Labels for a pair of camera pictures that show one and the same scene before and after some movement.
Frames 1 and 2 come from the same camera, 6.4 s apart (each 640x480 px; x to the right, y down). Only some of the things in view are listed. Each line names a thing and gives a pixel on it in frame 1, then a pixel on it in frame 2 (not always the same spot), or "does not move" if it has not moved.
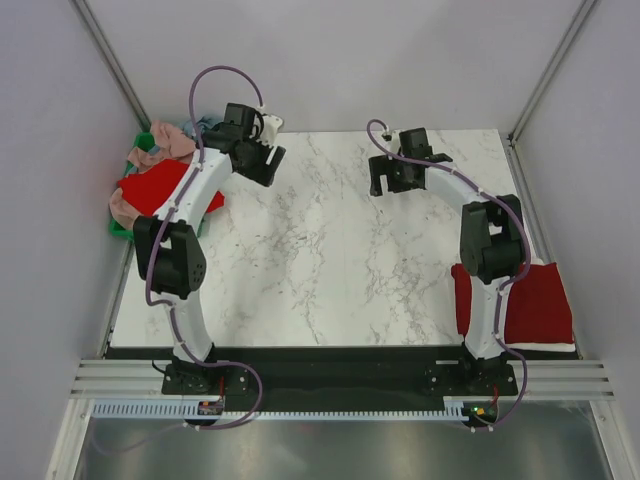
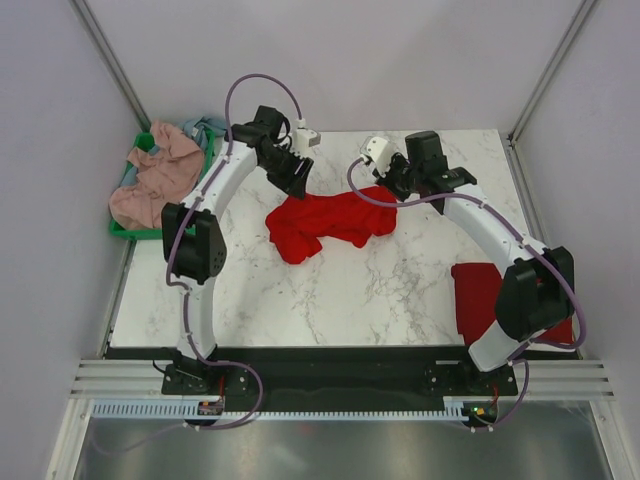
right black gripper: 382,165 does not move
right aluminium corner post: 511,145 does not move
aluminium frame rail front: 536,377 does not move
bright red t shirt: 148,188 → 297,223
